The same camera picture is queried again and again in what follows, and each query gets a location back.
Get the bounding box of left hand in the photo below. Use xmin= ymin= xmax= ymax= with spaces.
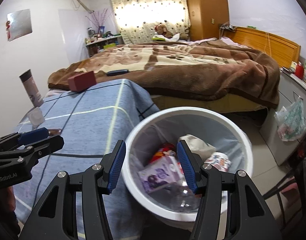
xmin=0 ymin=186 xmax=16 ymax=222

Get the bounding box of clear plastic bottle red label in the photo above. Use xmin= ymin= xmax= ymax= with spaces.
xmin=166 ymin=185 xmax=200 ymax=213

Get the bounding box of grey nightstand cabinet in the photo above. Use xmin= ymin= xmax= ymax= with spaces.
xmin=260 ymin=70 xmax=306 ymax=165

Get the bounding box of brown coffee sachet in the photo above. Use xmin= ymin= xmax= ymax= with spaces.
xmin=48 ymin=129 xmax=62 ymax=136

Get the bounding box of red cup on nightstand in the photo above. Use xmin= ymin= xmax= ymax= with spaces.
xmin=294 ymin=62 xmax=305 ymax=80

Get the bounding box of red milk can front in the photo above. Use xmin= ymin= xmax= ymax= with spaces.
xmin=204 ymin=152 xmax=231 ymax=172

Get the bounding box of white trash bin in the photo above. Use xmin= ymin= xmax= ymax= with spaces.
xmin=122 ymin=107 xmax=254 ymax=228

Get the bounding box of cluttered shelf desk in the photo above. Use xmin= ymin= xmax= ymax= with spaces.
xmin=85 ymin=31 xmax=124 ymax=57

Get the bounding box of dotted curtain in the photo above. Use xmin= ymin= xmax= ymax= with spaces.
xmin=111 ymin=0 xmax=190 ymax=44

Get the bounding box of purple drink carton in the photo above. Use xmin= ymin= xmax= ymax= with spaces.
xmin=137 ymin=156 xmax=184 ymax=194

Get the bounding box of blue grid bedsheet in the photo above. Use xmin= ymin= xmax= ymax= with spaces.
xmin=13 ymin=79 xmax=159 ymax=239

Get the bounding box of dark red box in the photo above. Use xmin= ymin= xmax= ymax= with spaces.
xmin=68 ymin=71 xmax=97 ymax=92

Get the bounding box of red milk can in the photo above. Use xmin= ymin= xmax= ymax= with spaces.
xmin=204 ymin=152 xmax=231 ymax=172
xmin=149 ymin=142 xmax=176 ymax=163

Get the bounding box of brown grey thermos tumbler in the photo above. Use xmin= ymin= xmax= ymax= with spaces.
xmin=19 ymin=69 xmax=44 ymax=107

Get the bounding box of teddy bear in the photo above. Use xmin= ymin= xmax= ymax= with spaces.
xmin=155 ymin=23 xmax=174 ymax=38

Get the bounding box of black phone on bed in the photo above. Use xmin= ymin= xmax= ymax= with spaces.
xmin=106 ymin=69 xmax=130 ymax=77

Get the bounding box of brown patterned blanket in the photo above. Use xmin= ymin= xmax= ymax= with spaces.
xmin=48 ymin=40 xmax=280 ymax=108

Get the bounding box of crushed white paper cup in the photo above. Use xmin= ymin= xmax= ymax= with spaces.
xmin=178 ymin=134 xmax=216 ymax=161

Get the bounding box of wooden wardrobe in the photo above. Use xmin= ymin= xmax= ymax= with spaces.
xmin=187 ymin=0 xmax=229 ymax=41

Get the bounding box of wooden headboard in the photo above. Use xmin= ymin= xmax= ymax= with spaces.
xmin=224 ymin=27 xmax=301 ymax=67

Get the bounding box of plastic bag on cabinet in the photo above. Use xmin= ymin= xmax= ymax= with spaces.
xmin=274 ymin=97 xmax=306 ymax=141

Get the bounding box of silver wall poster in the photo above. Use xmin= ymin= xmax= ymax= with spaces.
xmin=6 ymin=9 xmax=32 ymax=41

